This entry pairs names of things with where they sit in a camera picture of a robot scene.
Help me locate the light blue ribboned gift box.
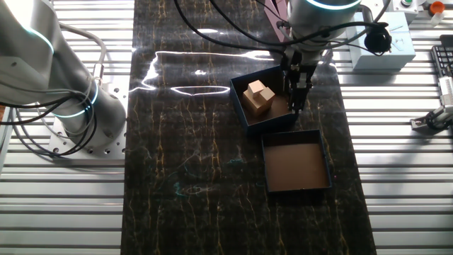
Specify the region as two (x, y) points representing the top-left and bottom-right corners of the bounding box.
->
(346, 12), (417, 71)

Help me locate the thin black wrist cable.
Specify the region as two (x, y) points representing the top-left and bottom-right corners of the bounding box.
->
(208, 0), (390, 47)

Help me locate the black round wrist camera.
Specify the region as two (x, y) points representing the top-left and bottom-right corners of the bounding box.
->
(363, 22), (393, 57)

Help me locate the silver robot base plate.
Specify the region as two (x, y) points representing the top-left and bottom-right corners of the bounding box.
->
(47, 76), (129, 159)

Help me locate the dark blue gift box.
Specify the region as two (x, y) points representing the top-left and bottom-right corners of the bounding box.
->
(229, 65), (302, 137)

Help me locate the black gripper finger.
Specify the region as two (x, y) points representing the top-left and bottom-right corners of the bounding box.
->
(295, 76), (311, 114)
(285, 69), (297, 108)

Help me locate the metal camera mounting bracket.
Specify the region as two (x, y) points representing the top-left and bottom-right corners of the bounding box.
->
(410, 106), (453, 134)

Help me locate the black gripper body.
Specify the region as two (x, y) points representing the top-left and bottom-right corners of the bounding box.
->
(280, 47), (319, 89)

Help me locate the thick black gripper cable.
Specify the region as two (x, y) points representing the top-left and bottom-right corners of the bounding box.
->
(172, 0), (287, 60)

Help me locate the orange capped bottle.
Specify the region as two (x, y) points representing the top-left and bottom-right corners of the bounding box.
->
(429, 1), (446, 28)

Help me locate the large wooden block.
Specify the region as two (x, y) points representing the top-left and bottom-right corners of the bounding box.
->
(241, 88), (275, 117)

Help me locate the black marbled table mat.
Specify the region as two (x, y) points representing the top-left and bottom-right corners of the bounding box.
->
(120, 0), (378, 255)

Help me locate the small wooden cube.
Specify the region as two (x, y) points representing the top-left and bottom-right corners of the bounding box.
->
(247, 79), (266, 100)
(259, 86), (277, 104)

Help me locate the dark blue gift box lid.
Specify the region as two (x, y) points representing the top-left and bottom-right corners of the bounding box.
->
(260, 129), (333, 194)

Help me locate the black keyboard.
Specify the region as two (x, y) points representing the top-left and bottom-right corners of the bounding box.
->
(430, 45), (453, 77)

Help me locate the silver depth camera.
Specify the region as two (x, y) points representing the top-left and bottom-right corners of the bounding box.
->
(437, 76), (453, 107)

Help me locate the pink gift box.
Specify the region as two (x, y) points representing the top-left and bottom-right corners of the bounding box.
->
(263, 0), (290, 43)

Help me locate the gray box with green button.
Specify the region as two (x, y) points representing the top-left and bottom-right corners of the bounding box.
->
(389, 0), (429, 15)

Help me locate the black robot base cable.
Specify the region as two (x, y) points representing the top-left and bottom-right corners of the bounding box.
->
(0, 92), (99, 159)

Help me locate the gray robot base cable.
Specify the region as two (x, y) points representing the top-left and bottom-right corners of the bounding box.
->
(58, 22), (108, 88)

